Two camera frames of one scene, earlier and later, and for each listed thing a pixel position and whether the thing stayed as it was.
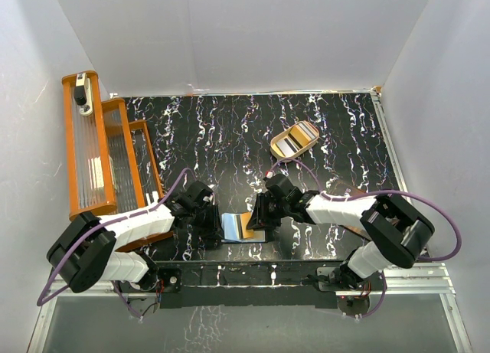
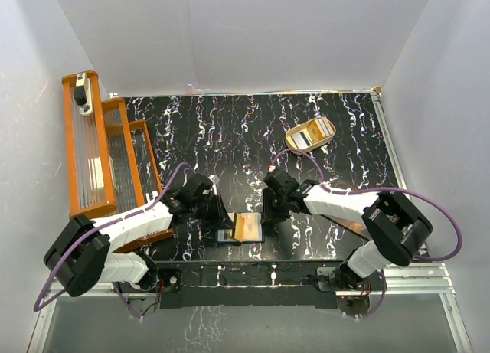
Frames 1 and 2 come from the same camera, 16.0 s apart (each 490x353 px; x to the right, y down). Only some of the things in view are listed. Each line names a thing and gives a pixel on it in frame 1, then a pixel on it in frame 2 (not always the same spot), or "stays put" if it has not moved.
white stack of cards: (303, 133) -> (319, 128)
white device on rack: (83, 94) stays put
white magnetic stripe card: (287, 147) -> (301, 139)
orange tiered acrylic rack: (110, 164) stays put
